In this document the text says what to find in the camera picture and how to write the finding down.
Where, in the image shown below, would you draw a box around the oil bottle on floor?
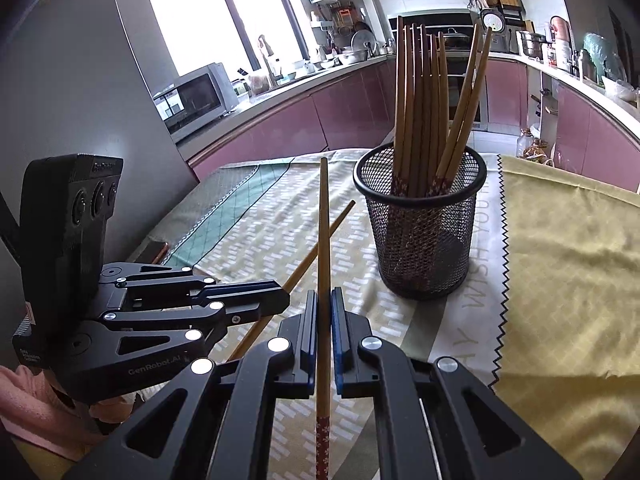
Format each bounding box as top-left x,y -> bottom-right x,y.
516,128 -> 534,158

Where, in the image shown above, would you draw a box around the kitchen sink faucet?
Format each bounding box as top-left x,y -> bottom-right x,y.
258,35 -> 278,90

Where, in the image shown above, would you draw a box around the dark chopstick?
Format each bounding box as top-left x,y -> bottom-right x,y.
228,200 -> 356,362

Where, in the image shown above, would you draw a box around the left hand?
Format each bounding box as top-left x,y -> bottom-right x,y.
89,392 -> 144,424

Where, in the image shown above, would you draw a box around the black mesh utensil cup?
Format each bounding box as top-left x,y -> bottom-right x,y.
352,143 -> 487,301

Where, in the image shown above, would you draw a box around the pink sleeved left forearm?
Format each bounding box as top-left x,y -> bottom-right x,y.
0,365 -> 106,460

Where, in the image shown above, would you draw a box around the black built-in oven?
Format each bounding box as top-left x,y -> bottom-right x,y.
402,9 -> 480,120

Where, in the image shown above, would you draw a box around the pink base cabinets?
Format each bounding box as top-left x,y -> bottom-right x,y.
186,58 -> 395,180
480,54 -> 639,193

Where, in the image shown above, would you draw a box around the pink base cabinets left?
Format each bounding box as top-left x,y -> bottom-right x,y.
186,58 -> 395,180

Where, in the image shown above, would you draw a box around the patterned green beige cloth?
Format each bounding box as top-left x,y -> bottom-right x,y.
138,148 -> 508,479

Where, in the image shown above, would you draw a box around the silver rice cooker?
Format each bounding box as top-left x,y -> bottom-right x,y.
480,9 -> 509,53

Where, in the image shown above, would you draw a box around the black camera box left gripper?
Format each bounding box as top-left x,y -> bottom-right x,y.
20,154 -> 124,325

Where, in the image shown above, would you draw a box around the pink base cabinets right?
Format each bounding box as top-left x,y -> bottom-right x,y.
480,54 -> 639,193

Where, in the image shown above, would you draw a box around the grey refrigerator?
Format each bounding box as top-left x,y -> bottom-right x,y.
0,0 -> 202,361

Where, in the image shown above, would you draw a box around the yellow cloth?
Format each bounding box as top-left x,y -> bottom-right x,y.
495,157 -> 639,479

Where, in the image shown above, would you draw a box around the silver microwave oven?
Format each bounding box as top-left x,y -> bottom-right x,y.
152,63 -> 239,144

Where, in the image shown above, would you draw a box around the steel stock pot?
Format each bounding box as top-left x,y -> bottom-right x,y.
516,30 -> 547,61

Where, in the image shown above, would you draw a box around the black wok with lid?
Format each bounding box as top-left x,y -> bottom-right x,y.
442,27 -> 472,52

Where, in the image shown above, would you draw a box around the steel mixing bowl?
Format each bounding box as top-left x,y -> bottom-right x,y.
337,50 -> 369,66

